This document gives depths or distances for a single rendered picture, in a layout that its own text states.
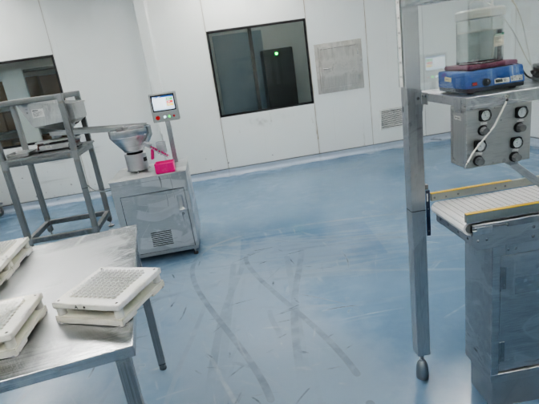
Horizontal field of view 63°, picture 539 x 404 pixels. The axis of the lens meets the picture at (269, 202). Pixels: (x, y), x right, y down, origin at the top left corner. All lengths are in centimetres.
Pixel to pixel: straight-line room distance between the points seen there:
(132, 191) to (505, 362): 287
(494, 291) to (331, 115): 513
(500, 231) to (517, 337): 51
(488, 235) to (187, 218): 264
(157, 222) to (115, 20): 345
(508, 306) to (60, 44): 600
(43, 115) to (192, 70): 245
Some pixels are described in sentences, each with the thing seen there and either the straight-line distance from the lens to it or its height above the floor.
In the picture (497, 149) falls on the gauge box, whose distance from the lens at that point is 163.
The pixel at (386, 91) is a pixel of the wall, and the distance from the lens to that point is 699.
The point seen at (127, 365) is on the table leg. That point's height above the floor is 76.
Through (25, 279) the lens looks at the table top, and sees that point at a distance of 202.
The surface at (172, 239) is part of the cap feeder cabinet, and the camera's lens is 391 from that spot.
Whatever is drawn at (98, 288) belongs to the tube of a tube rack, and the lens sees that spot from 153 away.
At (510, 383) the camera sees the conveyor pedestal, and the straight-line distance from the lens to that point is 223.
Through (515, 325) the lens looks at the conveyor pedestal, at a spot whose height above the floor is 40.
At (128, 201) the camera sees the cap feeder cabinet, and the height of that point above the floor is 58.
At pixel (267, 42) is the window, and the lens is 653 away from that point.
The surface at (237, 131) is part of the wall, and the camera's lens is 653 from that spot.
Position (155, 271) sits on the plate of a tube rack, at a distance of 155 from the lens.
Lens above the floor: 151
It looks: 17 degrees down
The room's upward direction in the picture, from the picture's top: 8 degrees counter-clockwise
